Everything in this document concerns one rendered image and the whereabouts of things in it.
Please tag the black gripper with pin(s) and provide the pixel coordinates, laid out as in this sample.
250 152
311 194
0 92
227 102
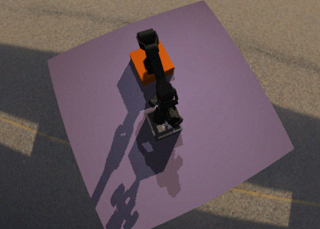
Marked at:
153 101

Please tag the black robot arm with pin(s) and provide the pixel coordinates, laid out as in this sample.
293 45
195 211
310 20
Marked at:
148 41

